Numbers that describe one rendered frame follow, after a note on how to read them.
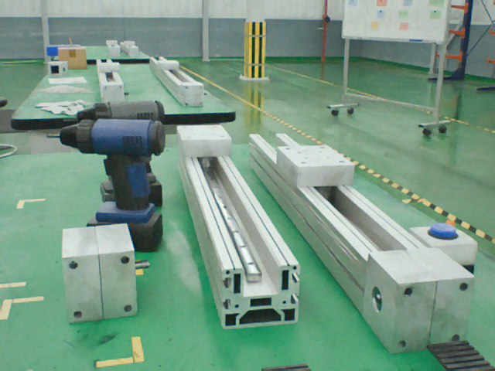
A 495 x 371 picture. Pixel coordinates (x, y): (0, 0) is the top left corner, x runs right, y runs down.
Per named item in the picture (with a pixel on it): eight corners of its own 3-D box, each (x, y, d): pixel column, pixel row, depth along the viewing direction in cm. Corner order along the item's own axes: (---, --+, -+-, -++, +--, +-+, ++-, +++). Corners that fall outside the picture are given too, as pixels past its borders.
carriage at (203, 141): (231, 168, 124) (231, 137, 122) (182, 169, 122) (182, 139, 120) (221, 151, 139) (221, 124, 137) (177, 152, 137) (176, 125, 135)
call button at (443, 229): (459, 242, 86) (461, 229, 85) (436, 243, 85) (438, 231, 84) (446, 233, 89) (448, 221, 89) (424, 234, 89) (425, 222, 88)
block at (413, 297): (481, 343, 68) (493, 274, 65) (390, 354, 66) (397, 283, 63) (444, 308, 76) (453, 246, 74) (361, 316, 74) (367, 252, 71)
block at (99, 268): (155, 313, 74) (153, 248, 71) (68, 324, 71) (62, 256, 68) (145, 280, 83) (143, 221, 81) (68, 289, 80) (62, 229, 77)
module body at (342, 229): (428, 310, 76) (436, 253, 73) (361, 316, 74) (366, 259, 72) (285, 164, 151) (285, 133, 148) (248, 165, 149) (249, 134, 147)
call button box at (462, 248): (473, 277, 86) (479, 240, 84) (417, 283, 84) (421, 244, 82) (447, 256, 93) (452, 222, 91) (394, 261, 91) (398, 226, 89)
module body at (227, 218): (297, 322, 72) (300, 263, 70) (222, 329, 71) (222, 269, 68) (215, 166, 148) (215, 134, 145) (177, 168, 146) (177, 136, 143)
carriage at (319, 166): (352, 199, 104) (354, 164, 102) (295, 201, 102) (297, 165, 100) (325, 175, 119) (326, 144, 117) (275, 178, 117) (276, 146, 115)
